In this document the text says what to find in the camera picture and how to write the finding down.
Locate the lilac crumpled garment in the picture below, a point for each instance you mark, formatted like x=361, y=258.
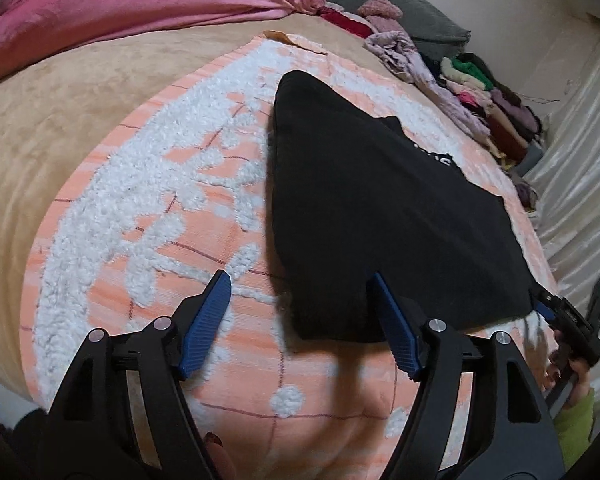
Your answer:
x=398, y=53

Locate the person's left hand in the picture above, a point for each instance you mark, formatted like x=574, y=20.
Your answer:
x=222, y=462

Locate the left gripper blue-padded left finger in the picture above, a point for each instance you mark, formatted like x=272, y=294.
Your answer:
x=89, y=428

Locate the black sweater with orange cuffs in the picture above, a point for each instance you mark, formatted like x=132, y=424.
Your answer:
x=353, y=196

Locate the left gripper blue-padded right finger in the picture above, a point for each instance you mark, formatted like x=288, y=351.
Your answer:
x=509, y=433

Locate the peach plaid white-pattern blanket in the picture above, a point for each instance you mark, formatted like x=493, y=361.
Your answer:
x=177, y=191

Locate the pink fluffy garment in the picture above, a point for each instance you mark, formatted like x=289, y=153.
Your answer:
x=383, y=15

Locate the red garment near headboard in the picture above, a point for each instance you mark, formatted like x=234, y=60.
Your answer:
x=352, y=23

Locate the bag of clothes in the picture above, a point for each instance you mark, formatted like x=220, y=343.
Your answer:
x=526, y=194

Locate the beige bed sheet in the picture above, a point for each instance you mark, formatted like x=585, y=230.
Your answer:
x=54, y=112

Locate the green fleece sleeve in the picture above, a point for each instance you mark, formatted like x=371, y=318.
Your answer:
x=574, y=426

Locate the person's right hand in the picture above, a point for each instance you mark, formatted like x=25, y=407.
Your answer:
x=580, y=378

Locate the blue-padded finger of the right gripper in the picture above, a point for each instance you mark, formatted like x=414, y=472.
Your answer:
x=545, y=303

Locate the stack of folded clothes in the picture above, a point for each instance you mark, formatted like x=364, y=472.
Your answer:
x=515, y=132

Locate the white satin curtain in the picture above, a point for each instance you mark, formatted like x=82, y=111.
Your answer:
x=568, y=179

